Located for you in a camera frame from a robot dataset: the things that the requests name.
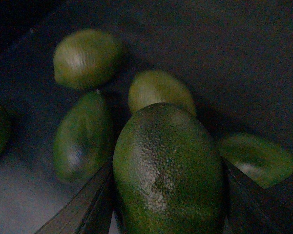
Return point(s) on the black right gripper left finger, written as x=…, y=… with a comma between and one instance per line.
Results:
x=89, y=211

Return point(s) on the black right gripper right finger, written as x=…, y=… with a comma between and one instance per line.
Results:
x=251, y=209

